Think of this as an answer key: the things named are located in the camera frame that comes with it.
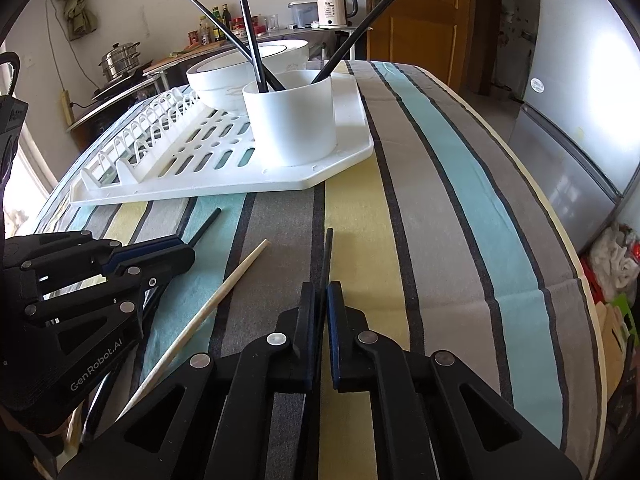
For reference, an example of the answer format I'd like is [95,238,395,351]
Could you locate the white bowl black rim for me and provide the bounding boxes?
[186,52,273,117]
[249,38,311,75]

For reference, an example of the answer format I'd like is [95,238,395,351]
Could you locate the wooden cutting board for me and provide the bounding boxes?
[144,42,223,72]

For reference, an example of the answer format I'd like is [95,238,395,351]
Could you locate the green plastic item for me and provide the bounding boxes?
[607,292,640,333]

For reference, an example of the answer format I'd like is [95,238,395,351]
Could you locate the clear plastic storage box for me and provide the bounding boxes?
[288,1,319,30]

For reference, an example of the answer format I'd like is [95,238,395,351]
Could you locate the white electric kettle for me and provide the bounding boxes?
[314,0,359,30]

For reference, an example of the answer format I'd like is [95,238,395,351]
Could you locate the white cup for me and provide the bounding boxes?
[242,70,337,167]

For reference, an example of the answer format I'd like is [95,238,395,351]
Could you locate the window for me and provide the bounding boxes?
[0,130,58,236]

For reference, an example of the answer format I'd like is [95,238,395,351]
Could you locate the light wooden chopstick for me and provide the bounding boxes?
[117,239,271,418]

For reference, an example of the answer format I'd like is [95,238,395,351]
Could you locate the striped tablecloth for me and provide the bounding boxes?
[30,60,608,480]

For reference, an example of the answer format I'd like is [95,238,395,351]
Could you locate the green hanging cloth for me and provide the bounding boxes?
[52,0,99,42]

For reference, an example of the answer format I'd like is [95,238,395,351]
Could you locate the white plastic dish rack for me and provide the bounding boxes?
[69,72,376,207]

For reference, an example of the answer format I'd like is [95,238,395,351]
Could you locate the black gas stove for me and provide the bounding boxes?
[91,67,153,102]

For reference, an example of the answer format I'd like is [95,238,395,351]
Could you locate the wooden door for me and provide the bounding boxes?
[364,0,482,95]

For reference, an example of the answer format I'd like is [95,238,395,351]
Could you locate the stainless steamer pot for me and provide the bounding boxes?
[98,42,142,83]

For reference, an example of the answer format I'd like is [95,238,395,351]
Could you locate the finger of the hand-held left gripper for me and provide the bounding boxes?
[7,231,182,286]
[22,245,196,329]

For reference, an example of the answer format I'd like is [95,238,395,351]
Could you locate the white plastic bag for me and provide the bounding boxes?
[586,225,640,306]

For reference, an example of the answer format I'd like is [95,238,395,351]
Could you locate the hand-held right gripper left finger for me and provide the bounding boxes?
[57,280,321,480]

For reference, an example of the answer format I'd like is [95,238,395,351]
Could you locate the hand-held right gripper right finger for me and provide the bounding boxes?
[325,280,583,480]

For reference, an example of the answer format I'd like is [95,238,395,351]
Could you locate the low kitchen shelf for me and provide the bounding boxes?
[65,72,168,153]

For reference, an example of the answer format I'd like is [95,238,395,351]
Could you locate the cardboard box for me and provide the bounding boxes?
[595,305,637,391]

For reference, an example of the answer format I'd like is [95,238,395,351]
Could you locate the steel kitchen table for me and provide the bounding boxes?
[142,24,371,83]

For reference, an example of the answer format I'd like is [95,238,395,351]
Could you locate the silver refrigerator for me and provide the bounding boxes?
[505,0,640,256]

